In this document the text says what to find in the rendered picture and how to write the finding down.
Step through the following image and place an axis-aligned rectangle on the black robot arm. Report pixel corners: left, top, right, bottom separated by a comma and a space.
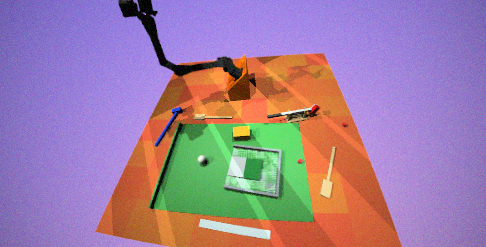
118, 0, 243, 80

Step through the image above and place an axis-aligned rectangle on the green putting mat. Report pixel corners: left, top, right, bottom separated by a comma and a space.
153, 123, 314, 222

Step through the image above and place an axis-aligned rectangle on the blue golf putter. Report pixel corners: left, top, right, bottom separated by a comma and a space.
155, 107, 182, 146

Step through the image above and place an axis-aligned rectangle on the yellow block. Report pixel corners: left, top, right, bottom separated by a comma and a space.
233, 126, 251, 141

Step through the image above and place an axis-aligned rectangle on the white golf ball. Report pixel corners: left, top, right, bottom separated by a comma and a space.
198, 155, 206, 164

